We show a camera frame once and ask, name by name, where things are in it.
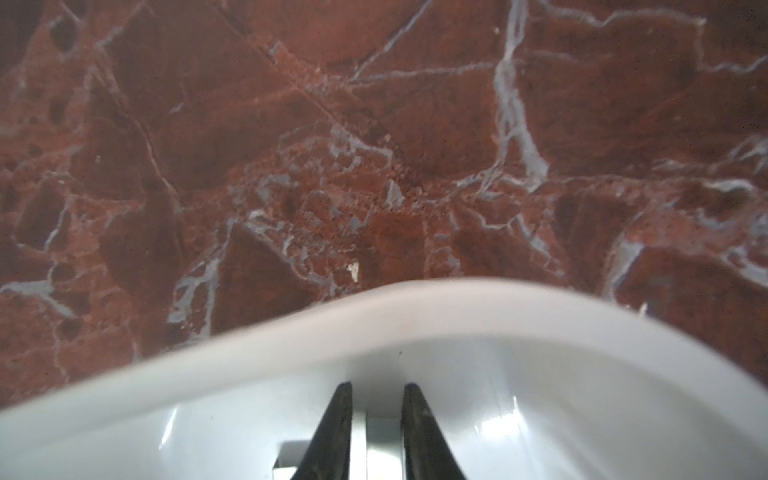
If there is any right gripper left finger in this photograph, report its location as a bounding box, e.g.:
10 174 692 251
291 382 353 480

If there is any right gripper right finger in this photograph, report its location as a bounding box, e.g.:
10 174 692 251
401 383 465 480

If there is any staple strip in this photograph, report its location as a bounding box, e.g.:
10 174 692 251
349 411 405 480

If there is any white plastic tray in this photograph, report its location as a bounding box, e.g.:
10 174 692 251
1 280 767 479

